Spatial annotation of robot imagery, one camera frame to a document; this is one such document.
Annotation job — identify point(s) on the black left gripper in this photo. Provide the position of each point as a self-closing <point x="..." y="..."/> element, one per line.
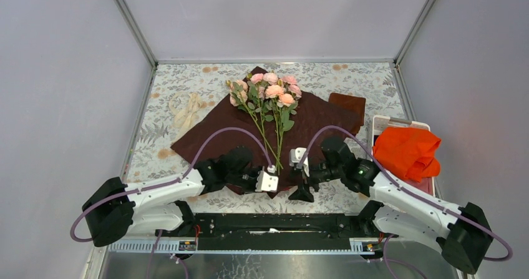
<point x="254" y="171"/>

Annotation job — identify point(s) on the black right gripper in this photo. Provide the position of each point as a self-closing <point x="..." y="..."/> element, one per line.
<point x="302" y="193"/>

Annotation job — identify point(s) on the dark maroon wrapping paper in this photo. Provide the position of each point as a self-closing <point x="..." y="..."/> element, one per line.
<point x="226" y="127"/>

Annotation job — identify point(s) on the peach rose stem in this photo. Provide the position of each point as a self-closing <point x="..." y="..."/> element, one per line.
<point x="250" y="98"/>

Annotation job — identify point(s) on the pink rose stem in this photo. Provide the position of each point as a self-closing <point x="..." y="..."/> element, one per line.
<point x="282" y="95"/>

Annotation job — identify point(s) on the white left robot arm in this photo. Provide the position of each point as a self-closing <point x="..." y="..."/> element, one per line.
<point x="117" y="209"/>

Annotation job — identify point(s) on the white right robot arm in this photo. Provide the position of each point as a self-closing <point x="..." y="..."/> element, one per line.
<point x="458" y="233"/>

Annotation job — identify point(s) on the cream printed ribbon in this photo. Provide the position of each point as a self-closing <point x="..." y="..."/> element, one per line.
<point x="185" y="118"/>

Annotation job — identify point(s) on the floral patterned table mat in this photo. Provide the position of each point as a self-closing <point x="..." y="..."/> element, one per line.
<point x="152" y="157"/>

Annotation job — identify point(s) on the white plastic basket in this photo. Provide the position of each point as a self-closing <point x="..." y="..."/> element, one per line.
<point x="381" y="122"/>

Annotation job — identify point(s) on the brown folded cloth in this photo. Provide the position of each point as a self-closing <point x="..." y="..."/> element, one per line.
<point x="350" y="102"/>

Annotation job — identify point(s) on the orange cloth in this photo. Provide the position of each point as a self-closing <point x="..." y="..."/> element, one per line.
<point x="408" y="153"/>

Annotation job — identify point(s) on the pink cloth in basket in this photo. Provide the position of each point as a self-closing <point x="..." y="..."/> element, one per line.
<point x="426" y="185"/>

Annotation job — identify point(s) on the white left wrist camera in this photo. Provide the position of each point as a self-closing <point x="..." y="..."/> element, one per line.
<point x="266" y="182"/>

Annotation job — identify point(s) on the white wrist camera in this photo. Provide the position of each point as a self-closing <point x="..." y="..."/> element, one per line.
<point x="298" y="161"/>
<point x="266" y="182"/>

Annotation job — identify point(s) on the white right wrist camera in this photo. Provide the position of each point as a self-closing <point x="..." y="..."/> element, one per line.
<point x="298" y="161"/>

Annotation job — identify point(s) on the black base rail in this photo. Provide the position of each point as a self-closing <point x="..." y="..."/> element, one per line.
<point x="276" y="232"/>

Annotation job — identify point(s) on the aluminium frame post left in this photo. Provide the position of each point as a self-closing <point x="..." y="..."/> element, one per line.
<point x="137" y="33"/>

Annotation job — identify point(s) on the aluminium frame post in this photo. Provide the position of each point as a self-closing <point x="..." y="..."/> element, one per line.
<point x="422" y="16"/>
<point x="137" y="33"/>

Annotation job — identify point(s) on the aluminium frame post right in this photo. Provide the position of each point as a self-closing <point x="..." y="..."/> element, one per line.
<point x="422" y="16"/>

